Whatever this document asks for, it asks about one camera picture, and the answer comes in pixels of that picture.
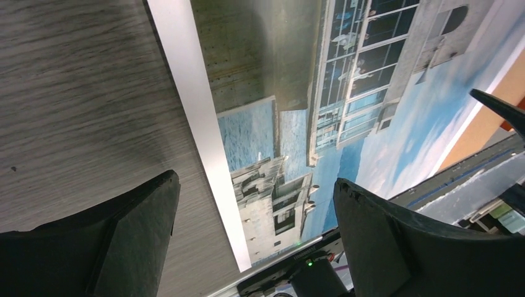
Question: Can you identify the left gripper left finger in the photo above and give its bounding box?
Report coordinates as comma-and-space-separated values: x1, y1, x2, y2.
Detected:
1, 170, 180, 296

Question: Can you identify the orange wooden picture frame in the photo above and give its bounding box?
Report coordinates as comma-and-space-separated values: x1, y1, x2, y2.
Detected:
500, 98, 524, 134

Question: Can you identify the brown cardboard backing board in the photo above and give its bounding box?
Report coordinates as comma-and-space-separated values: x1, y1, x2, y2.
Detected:
430, 50, 524, 175

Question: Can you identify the building and sky photo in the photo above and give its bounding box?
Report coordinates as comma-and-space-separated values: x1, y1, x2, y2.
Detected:
149, 1, 524, 271

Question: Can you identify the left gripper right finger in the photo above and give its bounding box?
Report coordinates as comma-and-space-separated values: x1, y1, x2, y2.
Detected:
333, 178, 524, 296

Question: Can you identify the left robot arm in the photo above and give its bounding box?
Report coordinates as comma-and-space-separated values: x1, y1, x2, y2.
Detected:
1, 170, 524, 296

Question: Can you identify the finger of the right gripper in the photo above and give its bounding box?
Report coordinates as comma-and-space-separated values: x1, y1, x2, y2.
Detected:
469, 88, 524, 140

